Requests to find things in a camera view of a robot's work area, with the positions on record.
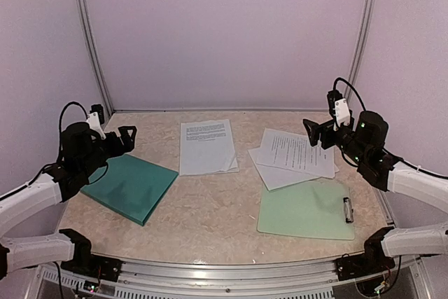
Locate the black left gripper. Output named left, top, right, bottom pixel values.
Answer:
left=78, top=125, right=136, bottom=177

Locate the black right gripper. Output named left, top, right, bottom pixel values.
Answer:
left=304, top=115, right=369, bottom=166

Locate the dark green folder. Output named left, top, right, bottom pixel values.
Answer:
left=80, top=154, right=179, bottom=226

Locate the printed paper stack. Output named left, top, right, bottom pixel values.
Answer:
left=179, top=119, right=239, bottom=176

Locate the printed paper sheet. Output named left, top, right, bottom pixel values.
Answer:
left=256, top=129, right=336, bottom=179

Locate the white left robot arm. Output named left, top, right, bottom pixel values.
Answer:
left=1, top=122, right=137, bottom=277

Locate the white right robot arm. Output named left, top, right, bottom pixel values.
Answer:
left=303, top=111, right=447, bottom=274

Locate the blank white paper sheet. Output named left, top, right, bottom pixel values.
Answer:
left=248, top=148, right=319, bottom=191

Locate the light green clipboard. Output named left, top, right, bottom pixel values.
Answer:
left=257, top=179, right=355, bottom=240

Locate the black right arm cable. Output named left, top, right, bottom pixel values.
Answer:
left=332, top=77, right=368, bottom=113

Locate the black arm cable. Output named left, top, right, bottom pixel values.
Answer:
left=332, top=77, right=368, bottom=113
left=57, top=102, right=88, bottom=139

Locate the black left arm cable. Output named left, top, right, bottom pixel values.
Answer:
left=57, top=102, right=88, bottom=139

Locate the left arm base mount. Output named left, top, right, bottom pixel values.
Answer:
left=61, top=255, right=123, bottom=282

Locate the left aluminium frame post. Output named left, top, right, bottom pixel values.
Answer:
left=76, top=0, right=115, bottom=118

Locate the aluminium frame post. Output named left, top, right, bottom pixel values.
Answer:
left=347, top=0, right=375, bottom=87
left=76, top=0, right=115, bottom=118

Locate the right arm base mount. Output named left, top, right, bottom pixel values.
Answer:
left=335, top=253, right=396, bottom=281

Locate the front aluminium rail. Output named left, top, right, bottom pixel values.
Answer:
left=26, top=258, right=375, bottom=298

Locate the right aluminium frame post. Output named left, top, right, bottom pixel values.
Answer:
left=347, top=0, right=375, bottom=87

